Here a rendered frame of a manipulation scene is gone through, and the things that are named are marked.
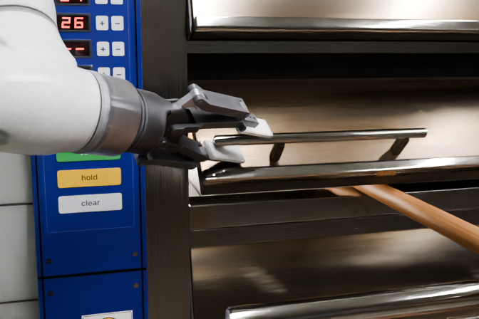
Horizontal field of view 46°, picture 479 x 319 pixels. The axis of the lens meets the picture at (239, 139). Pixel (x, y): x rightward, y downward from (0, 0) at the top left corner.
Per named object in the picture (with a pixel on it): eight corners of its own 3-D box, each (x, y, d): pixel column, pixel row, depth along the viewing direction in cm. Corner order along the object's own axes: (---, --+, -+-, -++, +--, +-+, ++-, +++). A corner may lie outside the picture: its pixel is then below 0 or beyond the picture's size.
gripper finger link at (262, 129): (228, 115, 77) (232, 112, 76) (261, 122, 82) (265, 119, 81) (237, 133, 75) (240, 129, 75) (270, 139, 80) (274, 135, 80)
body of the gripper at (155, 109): (131, 70, 65) (190, 85, 71) (93, 116, 69) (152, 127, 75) (152, 120, 61) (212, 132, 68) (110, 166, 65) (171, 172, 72)
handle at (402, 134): (209, 164, 83) (208, 155, 84) (413, 154, 91) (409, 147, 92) (215, 142, 78) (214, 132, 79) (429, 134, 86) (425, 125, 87)
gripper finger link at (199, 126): (157, 112, 70) (162, 104, 69) (232, 109, 77) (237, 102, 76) (168, 137, 68) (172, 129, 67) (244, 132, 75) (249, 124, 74)
